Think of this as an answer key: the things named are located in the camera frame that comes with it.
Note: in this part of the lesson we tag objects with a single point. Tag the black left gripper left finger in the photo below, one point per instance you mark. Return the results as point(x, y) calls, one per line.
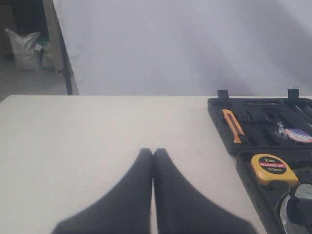
point(125, 209)

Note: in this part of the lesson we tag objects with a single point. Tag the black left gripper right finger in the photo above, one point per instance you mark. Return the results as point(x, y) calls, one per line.
point(182, 209)

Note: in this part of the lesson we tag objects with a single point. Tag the adjustable wrench black handle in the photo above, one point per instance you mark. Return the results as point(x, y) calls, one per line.
point(303, 192)

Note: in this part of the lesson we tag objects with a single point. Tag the black PVC electrical tape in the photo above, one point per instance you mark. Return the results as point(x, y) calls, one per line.
point(293, 134)

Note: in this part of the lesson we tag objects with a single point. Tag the black plastic tool case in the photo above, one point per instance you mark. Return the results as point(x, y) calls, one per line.
point(258, 118)

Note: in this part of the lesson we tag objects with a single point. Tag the orange utility knife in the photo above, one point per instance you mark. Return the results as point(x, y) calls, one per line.
point(239, 136)

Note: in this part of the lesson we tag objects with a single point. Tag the yellow tape measure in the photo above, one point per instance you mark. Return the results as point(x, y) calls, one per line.
point(269, 168)

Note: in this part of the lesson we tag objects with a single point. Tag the black stand pole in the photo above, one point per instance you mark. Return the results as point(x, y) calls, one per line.
point(66, 71)

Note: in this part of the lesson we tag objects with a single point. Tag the green bag behind sack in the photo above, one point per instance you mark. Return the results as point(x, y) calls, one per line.
point(47, 61)

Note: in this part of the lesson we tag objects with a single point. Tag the white backdrop cloth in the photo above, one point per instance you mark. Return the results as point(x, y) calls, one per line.
point(188, 47)

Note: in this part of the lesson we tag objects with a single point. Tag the white woven sack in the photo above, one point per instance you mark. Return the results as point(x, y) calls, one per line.
point(27, 53)

